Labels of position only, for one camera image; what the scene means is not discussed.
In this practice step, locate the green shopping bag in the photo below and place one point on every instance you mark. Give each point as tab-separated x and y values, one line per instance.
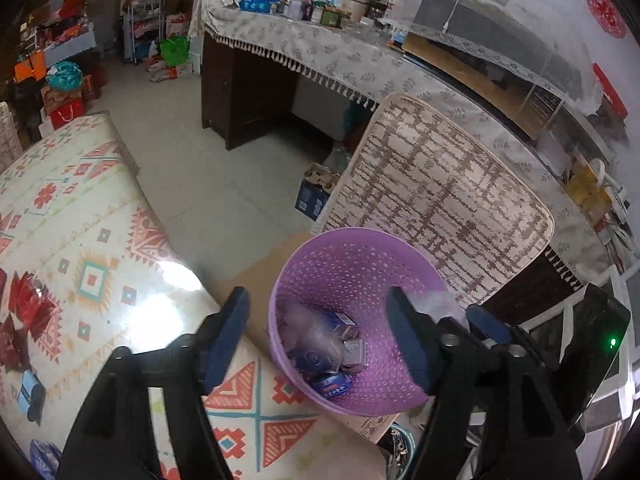
175	50

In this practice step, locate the flat dark red wrapper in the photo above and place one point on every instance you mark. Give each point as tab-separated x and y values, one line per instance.
12	345

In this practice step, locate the patterned chair back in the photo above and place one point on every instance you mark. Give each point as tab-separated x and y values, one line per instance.
440	185

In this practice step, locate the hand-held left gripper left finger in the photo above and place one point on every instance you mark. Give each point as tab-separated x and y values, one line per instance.
227	340

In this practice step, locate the printed cardboard box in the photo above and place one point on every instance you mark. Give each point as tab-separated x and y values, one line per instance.
250	280

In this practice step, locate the white metal rack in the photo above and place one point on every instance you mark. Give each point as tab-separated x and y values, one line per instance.
140	30

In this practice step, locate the white medicine box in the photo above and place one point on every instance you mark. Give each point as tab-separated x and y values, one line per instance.
356	354

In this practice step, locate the teal bag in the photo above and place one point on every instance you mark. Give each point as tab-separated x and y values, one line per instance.
65	74

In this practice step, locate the teal bin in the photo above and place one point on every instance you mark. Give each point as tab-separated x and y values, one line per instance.
395	452

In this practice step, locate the orange box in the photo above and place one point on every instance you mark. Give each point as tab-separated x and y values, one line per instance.
30	70

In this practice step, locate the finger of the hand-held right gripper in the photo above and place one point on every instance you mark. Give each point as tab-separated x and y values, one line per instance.
482	321

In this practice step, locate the crumpled red foil bag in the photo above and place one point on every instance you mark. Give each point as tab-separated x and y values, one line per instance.
35	302

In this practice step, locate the mesh food cover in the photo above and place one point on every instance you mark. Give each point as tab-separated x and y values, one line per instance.
500	20

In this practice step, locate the clear plastic bag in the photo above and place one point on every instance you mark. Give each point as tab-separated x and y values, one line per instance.
305	327

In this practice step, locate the purple plastic basket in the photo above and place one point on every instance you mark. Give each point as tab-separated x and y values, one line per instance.
350	270

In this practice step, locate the clear plastic wrap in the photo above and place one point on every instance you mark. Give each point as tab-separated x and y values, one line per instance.
435	305

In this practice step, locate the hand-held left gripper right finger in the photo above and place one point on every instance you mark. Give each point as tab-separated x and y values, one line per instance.
407	340

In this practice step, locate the white red shopping bag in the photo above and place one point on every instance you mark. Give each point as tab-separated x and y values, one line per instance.
176	24

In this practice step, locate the dark wooden sideboard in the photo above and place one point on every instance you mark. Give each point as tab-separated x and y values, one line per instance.
240	90

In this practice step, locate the patterned chair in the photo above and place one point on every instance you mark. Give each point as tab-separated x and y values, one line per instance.
440	185
9	135

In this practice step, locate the blue wrapper on table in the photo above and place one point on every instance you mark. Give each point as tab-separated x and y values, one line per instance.
31	395

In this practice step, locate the red paper-cut wall decoration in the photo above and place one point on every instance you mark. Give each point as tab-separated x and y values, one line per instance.
605	10

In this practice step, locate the blue bottle carton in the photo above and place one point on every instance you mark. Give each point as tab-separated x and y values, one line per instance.
312	200

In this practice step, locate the leaf print fringed cloth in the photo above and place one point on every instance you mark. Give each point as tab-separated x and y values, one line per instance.
325	40

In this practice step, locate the blue checkered table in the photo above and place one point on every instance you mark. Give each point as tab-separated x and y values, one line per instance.
70	47

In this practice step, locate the patterned tablecloth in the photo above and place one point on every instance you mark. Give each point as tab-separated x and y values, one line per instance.
100	240

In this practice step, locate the blue wipes pack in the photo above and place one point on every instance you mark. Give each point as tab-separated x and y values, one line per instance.
256	4

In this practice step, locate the blue snack bag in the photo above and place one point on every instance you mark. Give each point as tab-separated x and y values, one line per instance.
45	460

